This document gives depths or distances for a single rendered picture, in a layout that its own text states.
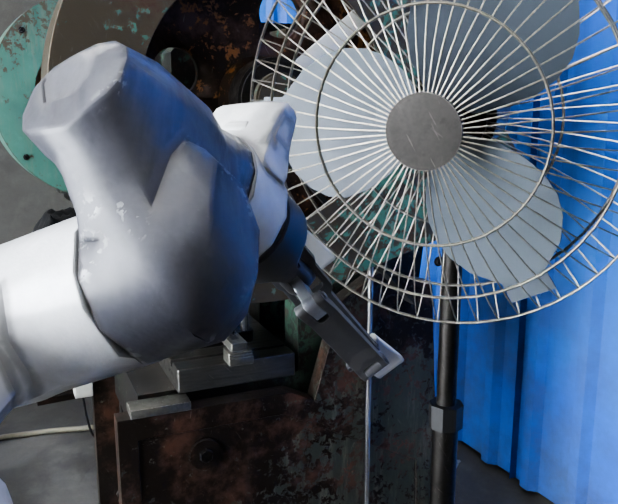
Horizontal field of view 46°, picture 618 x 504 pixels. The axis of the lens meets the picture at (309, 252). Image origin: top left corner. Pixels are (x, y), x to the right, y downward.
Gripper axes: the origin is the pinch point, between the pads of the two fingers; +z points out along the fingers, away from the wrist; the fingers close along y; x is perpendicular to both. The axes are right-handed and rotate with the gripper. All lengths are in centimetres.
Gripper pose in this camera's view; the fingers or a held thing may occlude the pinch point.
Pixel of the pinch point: (350, 309)
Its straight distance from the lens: 70.9
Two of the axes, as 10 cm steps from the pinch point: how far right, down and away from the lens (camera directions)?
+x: 7.8, -6.1, -1.3
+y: 4.4, 6.9, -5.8
